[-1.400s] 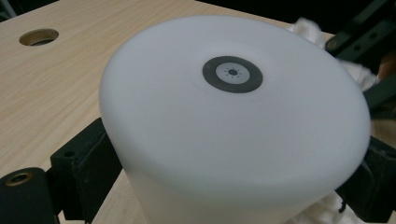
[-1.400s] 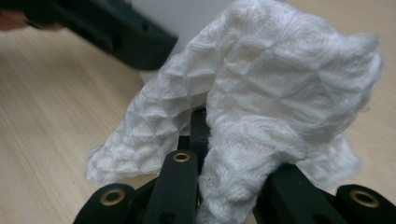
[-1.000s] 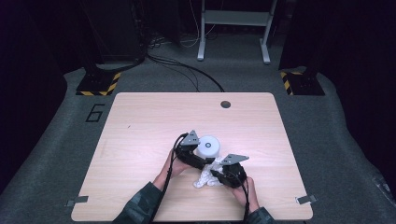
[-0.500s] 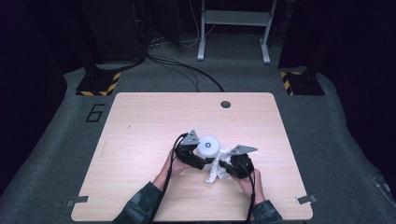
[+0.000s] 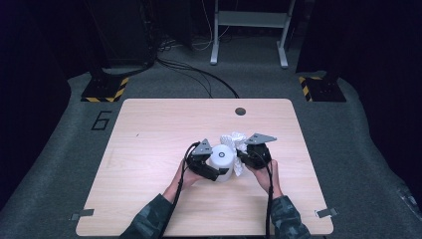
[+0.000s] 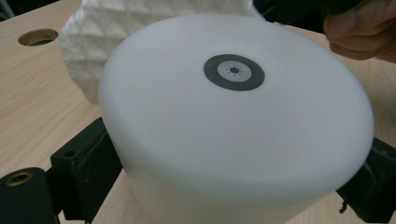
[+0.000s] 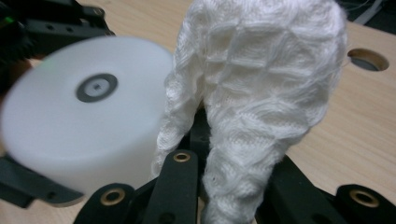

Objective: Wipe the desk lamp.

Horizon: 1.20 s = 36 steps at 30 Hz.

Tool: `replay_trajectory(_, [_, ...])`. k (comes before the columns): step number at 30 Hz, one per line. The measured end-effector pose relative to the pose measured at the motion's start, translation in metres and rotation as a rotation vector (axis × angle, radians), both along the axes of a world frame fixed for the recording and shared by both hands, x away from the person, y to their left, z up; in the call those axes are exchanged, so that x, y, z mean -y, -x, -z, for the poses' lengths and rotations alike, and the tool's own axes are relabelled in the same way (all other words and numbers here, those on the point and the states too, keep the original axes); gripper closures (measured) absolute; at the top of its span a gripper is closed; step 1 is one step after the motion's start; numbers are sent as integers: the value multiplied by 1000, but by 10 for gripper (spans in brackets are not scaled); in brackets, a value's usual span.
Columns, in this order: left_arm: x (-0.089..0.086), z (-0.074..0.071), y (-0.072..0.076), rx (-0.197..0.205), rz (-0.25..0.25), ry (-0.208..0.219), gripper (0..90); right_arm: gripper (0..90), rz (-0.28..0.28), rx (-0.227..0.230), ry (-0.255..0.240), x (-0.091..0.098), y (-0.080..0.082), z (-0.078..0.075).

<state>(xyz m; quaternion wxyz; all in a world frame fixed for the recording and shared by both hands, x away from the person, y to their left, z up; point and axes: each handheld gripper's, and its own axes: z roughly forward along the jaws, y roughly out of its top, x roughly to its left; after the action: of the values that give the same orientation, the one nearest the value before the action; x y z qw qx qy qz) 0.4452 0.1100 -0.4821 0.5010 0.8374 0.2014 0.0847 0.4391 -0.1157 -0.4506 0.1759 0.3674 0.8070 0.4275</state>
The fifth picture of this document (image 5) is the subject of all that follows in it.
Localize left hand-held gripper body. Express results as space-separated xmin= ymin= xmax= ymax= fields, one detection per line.
xmin=185 ymin=137 xmax=222 ymax=182

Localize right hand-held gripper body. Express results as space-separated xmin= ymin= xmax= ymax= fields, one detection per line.
xmin=236 ymin=132 xmax=279 ymax=171

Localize white cup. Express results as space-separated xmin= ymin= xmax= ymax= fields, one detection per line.
xmin=206 ymin=143 xmax=237 ymax=183

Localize white waffle towel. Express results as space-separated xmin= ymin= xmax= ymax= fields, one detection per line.
xmin=219 ymin=130 xmax=249 ymax=177

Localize person's left hand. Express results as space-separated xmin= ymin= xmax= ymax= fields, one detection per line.
xmin=172 ymin=158 xmax=204 ymax=195

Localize person's right hand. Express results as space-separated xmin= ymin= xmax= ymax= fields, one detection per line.
xmin=246 ymin=158 xmax=283 ymax=195

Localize grey tape strip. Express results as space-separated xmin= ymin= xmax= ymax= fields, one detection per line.
xmin=70 ymin=208 xmax=96 ymax=221
xmin=314 ymin=207 xmax=340 ymax=219

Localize black yellow striped stand base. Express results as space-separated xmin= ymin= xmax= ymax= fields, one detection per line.
xmin=80 ymin=73 xmax=130 ymax=104
xmin=298 ymin=75 xmax=347 ymax=104

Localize white metal stand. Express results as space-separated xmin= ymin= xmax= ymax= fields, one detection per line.
xmin=209 ymin=0 xmax=297 ymax=70

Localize dark cabinet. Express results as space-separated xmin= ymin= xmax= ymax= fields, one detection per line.
xmin=84 ymin=0 xmax=157 ymax=69

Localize black curtain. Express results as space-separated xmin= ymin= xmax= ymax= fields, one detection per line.
xmin=0 ymin=0 xmax=88 ymax=203
xmin=295 ymin=0 xmax=422 ymax=200

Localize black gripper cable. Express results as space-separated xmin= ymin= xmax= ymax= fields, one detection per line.
xmin=264 ymin=158 xmax=276 ymax=239
xmin=158 ymin=140 xmax=202 ymax=239

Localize black floor cable bundle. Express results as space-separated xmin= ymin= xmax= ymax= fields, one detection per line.
xmin=155 ymin=56 xmax=241 ymax=100

